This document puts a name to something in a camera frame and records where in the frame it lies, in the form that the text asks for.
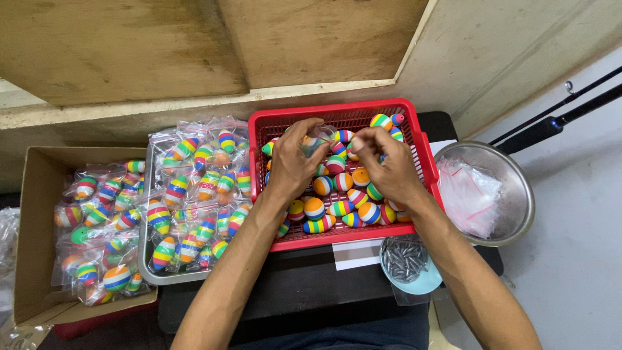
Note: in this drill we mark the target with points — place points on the crumpled clear plastic bag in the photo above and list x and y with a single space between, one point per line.
7 238

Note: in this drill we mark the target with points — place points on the red plastic basket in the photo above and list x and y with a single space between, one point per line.
340 109

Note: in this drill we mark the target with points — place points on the white paper sheet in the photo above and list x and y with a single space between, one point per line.
442 146
357 255

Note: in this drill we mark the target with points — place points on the person's dark trousers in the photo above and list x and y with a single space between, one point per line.
340 333

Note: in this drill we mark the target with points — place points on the light blue bowl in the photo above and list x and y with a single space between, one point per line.
427 283

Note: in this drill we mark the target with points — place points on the heap of bagged striped floats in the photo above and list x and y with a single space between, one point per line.
194 204
102 228

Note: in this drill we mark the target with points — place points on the thick black fishing rod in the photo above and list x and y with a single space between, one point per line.
544 129

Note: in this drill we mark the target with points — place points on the cardboard box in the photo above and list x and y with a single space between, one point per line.
36 233

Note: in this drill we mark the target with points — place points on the small clear zip bag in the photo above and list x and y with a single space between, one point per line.
321 135

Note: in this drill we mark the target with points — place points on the red plastic container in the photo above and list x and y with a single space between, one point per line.
97 323

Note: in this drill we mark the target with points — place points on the pile of loose striped floats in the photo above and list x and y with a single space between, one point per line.
323 210

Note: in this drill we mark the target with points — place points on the heap of grey lead sinkers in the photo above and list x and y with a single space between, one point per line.
403 260

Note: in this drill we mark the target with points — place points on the pile of empty zip bags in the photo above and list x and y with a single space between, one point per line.
469 197

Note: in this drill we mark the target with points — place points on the person's right hand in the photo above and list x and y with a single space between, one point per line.
396 170

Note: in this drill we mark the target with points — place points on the thin black fishing rod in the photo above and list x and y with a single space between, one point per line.
583 90

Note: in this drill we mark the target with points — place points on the person's left hand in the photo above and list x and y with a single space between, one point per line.
289 163

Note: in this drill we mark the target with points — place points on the steel bowl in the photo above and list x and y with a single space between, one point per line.
515 194

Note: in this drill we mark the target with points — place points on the metal tray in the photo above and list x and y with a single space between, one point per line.
146 262

